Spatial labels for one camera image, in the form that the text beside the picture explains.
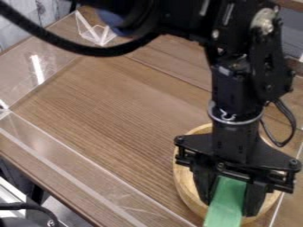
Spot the clear acrylic tray wall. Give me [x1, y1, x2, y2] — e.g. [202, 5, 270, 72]
[0, 101, 200, 227]

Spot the clear acrylic corner bracket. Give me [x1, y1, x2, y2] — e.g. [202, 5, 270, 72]
[75, 11, 116, 47]

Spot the black clamp with cable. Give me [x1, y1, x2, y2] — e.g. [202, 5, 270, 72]
[0, 199, 60, 227]

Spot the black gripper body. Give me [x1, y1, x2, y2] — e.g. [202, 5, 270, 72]
[174, 122, 302, 193]

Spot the black cable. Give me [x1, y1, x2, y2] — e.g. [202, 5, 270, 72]
[0, 0, 162, 58]

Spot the green rectangular block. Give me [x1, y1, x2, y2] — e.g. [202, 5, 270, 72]
[204, 176, 246, 227]

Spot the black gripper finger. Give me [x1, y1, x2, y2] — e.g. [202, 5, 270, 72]
[243, 181, 274, 216]
[194, 164, 218, 205]

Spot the brown wooden bowl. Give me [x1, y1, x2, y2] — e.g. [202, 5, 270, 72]
[172, 123, 283, 225]

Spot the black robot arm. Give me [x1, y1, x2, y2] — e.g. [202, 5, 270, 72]
[79, 0, 302, 216]

